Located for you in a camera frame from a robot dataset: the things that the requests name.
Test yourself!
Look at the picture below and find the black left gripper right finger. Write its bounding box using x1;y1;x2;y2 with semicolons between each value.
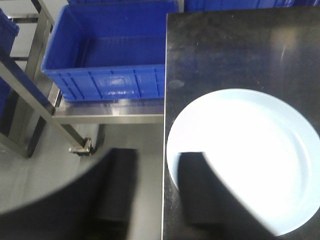
176;151;241;226

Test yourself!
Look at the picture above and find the light blue plate robot-left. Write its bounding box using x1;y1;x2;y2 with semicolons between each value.
166;88;320;236

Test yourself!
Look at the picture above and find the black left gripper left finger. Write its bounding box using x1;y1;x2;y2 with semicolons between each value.
94;148;138;223

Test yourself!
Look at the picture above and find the blue crate on low shelf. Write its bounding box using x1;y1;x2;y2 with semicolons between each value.
41;0;179;102

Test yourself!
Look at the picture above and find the stainless steel rack frame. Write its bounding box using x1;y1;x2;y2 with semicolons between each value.
0;0;164;158

